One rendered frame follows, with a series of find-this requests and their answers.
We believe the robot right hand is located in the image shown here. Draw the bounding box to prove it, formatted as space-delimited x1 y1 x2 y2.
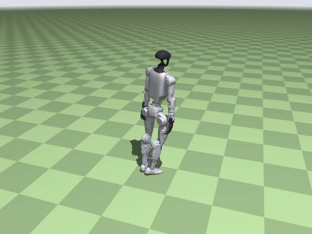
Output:
165 117 174 134

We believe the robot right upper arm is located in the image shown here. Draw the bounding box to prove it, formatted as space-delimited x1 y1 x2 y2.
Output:
165 75 176 103

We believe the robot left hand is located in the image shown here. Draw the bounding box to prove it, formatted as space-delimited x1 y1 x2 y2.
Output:
140 102 146 120

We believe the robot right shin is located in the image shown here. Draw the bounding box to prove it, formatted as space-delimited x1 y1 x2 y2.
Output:
150 143 162 170

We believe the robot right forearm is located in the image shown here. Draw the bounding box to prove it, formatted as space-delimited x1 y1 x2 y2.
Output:
168 97 176 121

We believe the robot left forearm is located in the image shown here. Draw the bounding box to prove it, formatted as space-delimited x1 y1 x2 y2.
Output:
143 89 150 106

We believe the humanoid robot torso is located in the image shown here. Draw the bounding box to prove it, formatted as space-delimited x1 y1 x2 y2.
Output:
147 66 170 119

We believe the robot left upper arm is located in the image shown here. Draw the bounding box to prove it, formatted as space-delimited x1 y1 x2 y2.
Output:
145 67 153 91

